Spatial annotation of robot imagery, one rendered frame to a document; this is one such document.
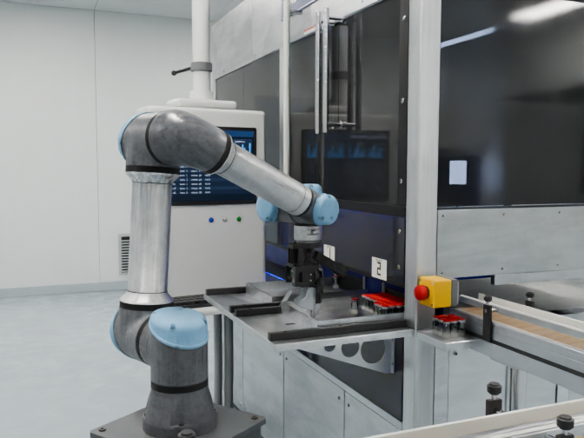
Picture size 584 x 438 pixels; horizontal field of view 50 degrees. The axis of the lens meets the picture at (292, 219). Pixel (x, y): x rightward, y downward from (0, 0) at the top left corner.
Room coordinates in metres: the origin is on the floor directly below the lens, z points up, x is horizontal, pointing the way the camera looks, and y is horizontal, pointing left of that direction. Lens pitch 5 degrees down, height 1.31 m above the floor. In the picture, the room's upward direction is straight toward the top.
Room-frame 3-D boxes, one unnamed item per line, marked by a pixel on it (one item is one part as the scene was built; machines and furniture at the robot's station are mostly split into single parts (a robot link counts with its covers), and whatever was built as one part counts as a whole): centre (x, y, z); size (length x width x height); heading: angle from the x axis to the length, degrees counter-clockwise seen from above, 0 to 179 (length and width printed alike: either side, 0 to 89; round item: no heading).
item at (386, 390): (2.65, 0.06, 0.73); 1.98 x 0.01 x 0.25; 22
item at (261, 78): (2.85, 0.14, 1.51); 0.49 x 0.01 x 0.59; 22
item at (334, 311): (1.82, -0.17, 0.90); 0.34 x 0.26 x 0.04; 112
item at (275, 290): (2.13, -0.05, 0.90); 0.34 x 0.26 x 0.04; 112
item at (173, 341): (1.27, 0.23, 0.96); 0.13 x 0.12 x 0.14; 42
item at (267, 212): (1.61, 0.02, 1.22); 0.11 x 0.11 x 0.08; 42
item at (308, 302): (1.67, -0.05, 0.95); 0.06 x 0.03 x 0.09; 112
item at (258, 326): (1.95, -0.05, 0.87); 0.70 x 0.48 x 0.02; 22
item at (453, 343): (1.63, -0.42, 0.87); 0.14 x 0.13 x 0.02; 112
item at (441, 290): (1.63, -0.38, 1.00); 0.08 x 0.07 x 0.07; 112
